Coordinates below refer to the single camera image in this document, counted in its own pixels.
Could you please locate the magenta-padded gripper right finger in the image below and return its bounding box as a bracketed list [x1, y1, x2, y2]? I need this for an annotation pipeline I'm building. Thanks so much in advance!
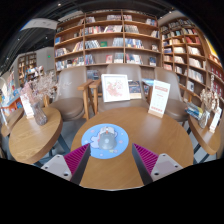
[131, 143, 184, 186]

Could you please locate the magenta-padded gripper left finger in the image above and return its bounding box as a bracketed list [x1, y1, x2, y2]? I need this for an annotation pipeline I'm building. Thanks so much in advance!
[40, 143, 92, 186]

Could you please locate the grey computer mouse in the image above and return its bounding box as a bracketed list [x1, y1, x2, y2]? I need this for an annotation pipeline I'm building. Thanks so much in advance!
[97, 128, 118, 151]

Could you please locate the round blue mouse pad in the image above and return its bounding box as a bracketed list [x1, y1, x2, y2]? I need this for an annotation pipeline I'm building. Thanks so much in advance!
[80, 123, 130, 160]

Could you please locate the round wooden side table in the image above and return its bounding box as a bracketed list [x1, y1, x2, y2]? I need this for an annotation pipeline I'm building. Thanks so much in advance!
[0, 107, 25, 138]
[187, 113, 224, 161]
[8, 106, 64, 166]

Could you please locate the stack of books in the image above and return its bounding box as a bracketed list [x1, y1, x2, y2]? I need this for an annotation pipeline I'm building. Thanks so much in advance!
[184, 101, 204, 121]

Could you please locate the small white table sign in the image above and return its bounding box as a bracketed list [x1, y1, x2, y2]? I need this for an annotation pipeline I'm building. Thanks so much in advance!
[19, 93, 35, 120]
[208, 106, 223, 134]

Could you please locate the white sign on wooden stand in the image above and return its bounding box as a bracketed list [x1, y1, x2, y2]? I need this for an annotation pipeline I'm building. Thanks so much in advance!
[147, 79, 172, 119]

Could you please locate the brown padded armchair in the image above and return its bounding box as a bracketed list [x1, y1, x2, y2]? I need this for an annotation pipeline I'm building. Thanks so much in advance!
[48, 65, 94, 123]
[153, 67, 193, 123]
[88, 63, 151, 114]

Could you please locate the dark blue book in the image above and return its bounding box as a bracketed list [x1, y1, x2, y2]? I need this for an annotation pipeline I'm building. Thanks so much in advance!
[128, 79, 143, 100]

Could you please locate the light blue book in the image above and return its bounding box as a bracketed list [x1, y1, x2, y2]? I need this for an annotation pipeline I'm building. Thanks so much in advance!
[141, 78, 155, 87]

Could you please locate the colourful display stand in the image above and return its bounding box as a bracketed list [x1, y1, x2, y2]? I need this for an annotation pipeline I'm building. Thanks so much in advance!
[0, 71, 22, 111]

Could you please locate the white framed pink picture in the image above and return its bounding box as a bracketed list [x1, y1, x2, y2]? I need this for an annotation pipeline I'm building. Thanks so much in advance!
[100, 73, 131, 103]

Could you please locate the small distant wooden bookshelf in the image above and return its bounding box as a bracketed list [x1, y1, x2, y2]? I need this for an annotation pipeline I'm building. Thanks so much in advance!
[16, 51, 38, 84]

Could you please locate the wide wooden bookshelf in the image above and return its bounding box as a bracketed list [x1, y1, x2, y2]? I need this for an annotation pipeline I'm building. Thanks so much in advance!
[53, 9, 160, 73]

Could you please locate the white hanging ceiling panel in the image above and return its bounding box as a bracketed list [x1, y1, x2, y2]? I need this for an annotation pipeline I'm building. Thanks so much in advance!
[20, 18, 59, 32]

